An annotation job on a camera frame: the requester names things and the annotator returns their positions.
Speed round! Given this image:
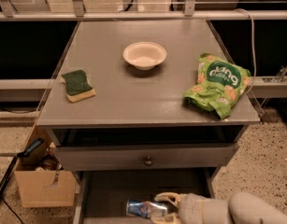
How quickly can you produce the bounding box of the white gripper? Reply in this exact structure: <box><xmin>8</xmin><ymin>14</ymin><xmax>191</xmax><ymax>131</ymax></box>
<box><xmin>151</xmin><ymin>192</ymin><xmax>233</xmax><ymax>224</ymax></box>

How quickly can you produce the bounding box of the blue redbull can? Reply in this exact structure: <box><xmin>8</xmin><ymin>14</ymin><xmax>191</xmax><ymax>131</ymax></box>
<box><xmin>126</xmin><ymin>199</ymin><xmax>168</xmax><ymax>218</ymax></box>

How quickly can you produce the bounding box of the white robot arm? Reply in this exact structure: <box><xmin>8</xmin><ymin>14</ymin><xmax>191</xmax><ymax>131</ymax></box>
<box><xmin>151</xmin><ymin>191</ymin><xmax>287</xmax><ymax>224</ymax></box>

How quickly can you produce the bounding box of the brass drawer knob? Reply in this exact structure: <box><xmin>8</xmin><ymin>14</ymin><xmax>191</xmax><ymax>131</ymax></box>
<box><xmin>144</xmin><ymin>157</ymin><xmax>153</xmax><ymax>166</ymax></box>

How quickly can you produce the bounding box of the grey top drawer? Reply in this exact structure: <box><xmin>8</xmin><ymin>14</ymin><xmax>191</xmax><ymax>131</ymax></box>
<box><xmin>54</xmin><ymin>143</ymin><xmax>239</xmax><ymax>171</ymax></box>

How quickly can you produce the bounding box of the open grey middle drawer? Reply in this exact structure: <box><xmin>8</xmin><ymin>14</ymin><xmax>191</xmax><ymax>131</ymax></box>
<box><xmin>73</xmin><ymin>168</ymin><xmax>215</xmax><ymax>224</ymax></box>

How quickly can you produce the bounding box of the grey drawer cabinet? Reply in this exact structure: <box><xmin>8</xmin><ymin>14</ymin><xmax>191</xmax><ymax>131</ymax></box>
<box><xmin>36</xmin><ymin>18</ymin><xmax>261</xmax><ymax>224</ymax></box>

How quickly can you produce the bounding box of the green dang chips bag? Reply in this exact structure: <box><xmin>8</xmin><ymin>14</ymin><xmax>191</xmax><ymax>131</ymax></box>
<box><xmin>183</xmin><ymin>53</ymin><xmax>251</xmax><ymax>119</ymax></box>

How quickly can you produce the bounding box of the cardboard box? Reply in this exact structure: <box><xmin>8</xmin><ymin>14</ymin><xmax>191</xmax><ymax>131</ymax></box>
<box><xmin>14</xmin><ymin>125</ymin><xmax>77</xmax><ymax>208</ymax></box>

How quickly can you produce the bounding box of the green and yellow sponge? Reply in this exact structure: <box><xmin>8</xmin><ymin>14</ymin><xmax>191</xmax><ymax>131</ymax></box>
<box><xmin>61</xmin><ymin>70</ymin><xmax>95</xmax><ymax>103</ymax></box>

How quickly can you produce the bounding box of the white paper bowl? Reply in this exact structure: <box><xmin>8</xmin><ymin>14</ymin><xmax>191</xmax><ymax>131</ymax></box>
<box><xmin>122</xmin><ymin>42</ymin><xmax>166</xmax><ymax>71</ymax></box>

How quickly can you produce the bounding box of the black handled tool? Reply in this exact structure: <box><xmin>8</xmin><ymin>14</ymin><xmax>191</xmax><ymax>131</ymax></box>
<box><xmin>0</xmin><ymin>138</ymin><xmax>45</xmax><ymax>158</ymax></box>

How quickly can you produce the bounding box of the black cable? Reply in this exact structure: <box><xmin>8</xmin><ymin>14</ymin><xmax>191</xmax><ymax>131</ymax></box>
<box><xmin>0</xmin><ymin>156</ymin><xmax>25</xmax><ymax>224</ymax></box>

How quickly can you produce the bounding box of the white cable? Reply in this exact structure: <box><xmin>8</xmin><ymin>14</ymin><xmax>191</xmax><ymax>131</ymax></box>
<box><xmin>234</xmin><ymin>7</ymin><xmax>258</xmax><ymax>95</ymax></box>

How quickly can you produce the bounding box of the metal railing frame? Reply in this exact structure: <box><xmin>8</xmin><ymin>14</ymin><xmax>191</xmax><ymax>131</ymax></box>
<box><xmin>0</xmin><ymin>0</ymin><xmax>287</xmax><ymax>21</ymax></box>

